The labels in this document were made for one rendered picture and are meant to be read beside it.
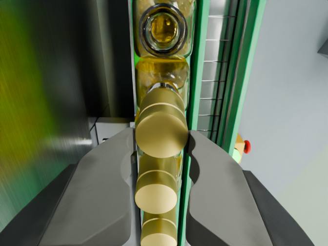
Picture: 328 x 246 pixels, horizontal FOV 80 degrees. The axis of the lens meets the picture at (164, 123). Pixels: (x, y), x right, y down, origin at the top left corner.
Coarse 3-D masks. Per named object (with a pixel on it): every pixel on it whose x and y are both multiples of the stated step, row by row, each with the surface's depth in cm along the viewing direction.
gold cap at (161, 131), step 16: (160, 96) 14; (176, 96) 15; (144, 112) 12; (160, 112) 12; (176, 112) 12; (144, 128) 12; (160, 128) 12; (176, 128) 12; (144, 144) 13; (160, 144) 12; (176, 144) 12
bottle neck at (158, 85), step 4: (156, 84) 18; (160, 84) 17; (164, 84) 18; (168, 84) 18; (152, 88) 17; (156, 88) 17; (168, 88) 17; (172, 88) 18; (148, 92) 18; (176, 92) 18
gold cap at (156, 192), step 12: (144, 156) 18; (144, 168) 16; (156, 168) 16; (168, 168) 16; (144, 180) 15; (156, 180) 15; (168, 180) 15; (144, 192) 15; (156, 192) 15; (168, 192) 15; (144, 204) 15; (156, 204) 15; (168, 204) 15
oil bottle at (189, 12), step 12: (132, 0) 17; (144, 0) 15; (156, 0) 15; (168, 0) 15; (180, 0) 15; (192, 0) 16; (132, 12) 17; (192, 12) 16; (156, 24) 18; (168, 24) 18; (192, 24) 17; (156, 36) 19; (168, 36) 19; (192, 36) 17
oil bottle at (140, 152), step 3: (138, 111) 24; (138, 114) 23; (135, 117) 23; (138, 117) 22; (135, 120) 22; (135, 123) 22; (135, 126) 22; (138, 147) 22; (138, 150) 22; (141, 150) 22; (138, 153) 23; (141, 153) 22; (177, 153) 22; (180, 153) 23; (141, 156) 23; (174, 156) 22; (177, 156) 23
